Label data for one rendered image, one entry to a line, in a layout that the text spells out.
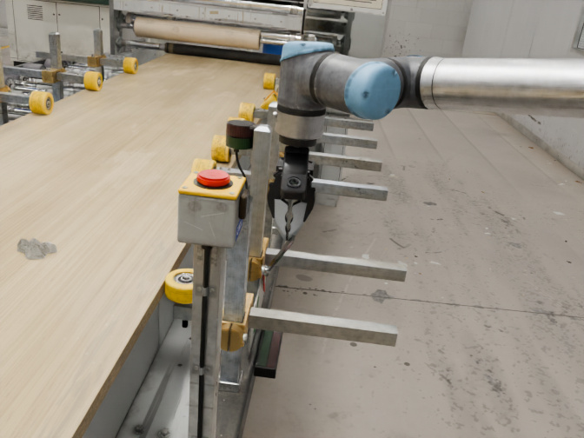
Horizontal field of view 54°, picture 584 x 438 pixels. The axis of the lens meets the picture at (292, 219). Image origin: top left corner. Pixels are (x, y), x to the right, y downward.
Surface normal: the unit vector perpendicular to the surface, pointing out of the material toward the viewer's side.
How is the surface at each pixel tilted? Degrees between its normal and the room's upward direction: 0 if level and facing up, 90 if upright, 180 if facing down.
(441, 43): 90
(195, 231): 90
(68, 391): 0
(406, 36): 90
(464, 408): 0
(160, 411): 0
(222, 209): 90
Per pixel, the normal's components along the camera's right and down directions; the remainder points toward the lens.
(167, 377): 0.10, -0.91
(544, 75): -0.60, -0.32
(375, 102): 0.65, 0.36
